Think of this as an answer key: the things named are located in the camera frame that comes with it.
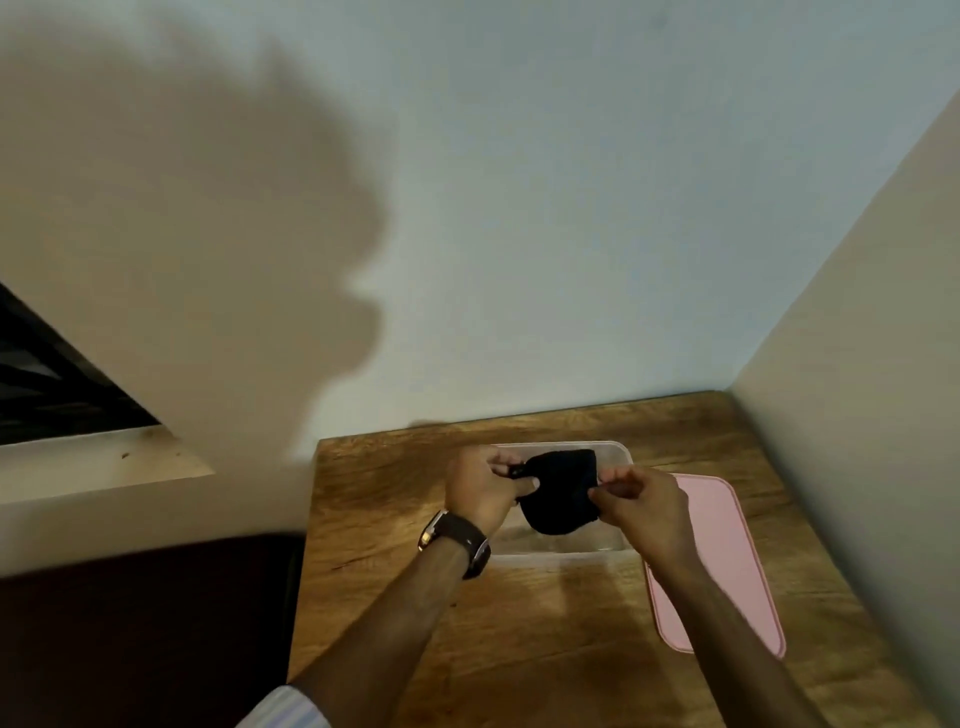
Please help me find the person's right hand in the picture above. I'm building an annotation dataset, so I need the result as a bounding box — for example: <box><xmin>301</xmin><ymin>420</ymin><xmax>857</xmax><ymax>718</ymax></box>
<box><xmin>588</xmin><ymin>464</ymin><xmax>702</xmax><ymax>576</ymax></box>

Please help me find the person's left hand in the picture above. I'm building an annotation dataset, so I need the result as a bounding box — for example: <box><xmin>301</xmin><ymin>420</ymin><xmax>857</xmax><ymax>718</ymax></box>
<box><xmin>444</xmin><ymin>445</ymin><xmax>540</xmax><ymax>539</ymax></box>

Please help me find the black cloth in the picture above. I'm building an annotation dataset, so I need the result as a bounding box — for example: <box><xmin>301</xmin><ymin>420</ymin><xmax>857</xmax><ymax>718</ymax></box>
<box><xmin>509</xmin><ymin>448</ymin><xmax>603</xmax><ymax>537</ymax></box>

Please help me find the person's left forearm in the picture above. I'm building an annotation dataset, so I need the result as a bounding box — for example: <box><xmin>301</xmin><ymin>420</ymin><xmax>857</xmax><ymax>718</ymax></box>
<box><xmin>291</xmin><ymin>534</ymin><xmax>472</xmax><ymax>728</ymax></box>

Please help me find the person's right forearm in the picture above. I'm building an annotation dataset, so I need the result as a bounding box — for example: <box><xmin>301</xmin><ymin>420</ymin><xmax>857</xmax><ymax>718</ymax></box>
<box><xmin>651</xmin><ymin>553</ymin><xmax>830</xmax><ymax>728</ymax></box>

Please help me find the clear plastic container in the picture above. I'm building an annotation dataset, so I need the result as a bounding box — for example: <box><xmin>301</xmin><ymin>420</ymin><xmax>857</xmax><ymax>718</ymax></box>
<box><xmin>486</xmin><ymin>441</ymin><xmax>636</xmax><ymax>558</ymax></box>

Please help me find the dark brown wristwatch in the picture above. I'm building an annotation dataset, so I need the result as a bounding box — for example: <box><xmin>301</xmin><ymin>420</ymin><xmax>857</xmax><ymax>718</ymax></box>
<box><xmin>417</xmin><ymin>509</ymin><xmax>493</xmax><ymax>581</ymax></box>

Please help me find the pink container lid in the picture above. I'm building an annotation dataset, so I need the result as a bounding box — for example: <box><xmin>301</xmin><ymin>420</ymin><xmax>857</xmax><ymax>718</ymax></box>
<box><xmin>644</xmin><ymin>473</ymin><xmax>788</xmax><ymax>662</ymax></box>

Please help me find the white striped shirt sleeve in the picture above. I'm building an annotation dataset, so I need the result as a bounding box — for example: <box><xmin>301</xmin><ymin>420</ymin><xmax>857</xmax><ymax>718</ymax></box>
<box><xmin>235</xmin><ymin>683</ymin><xmax>333</xmax><ymax>728</ymax></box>

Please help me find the dark brown furniture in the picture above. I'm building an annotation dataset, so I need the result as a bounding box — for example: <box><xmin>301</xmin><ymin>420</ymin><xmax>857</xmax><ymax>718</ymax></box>
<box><xmin>0</xmin><ymin>531</ymin><xmax>307</xmax><ymax>728</ymax></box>

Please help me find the dark window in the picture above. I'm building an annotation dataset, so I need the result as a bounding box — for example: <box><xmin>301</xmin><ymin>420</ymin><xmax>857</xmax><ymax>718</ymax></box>
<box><xmin>0</xmin><ymin>281</ymin><xmax>162</xmax><ymax>448</ymax></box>

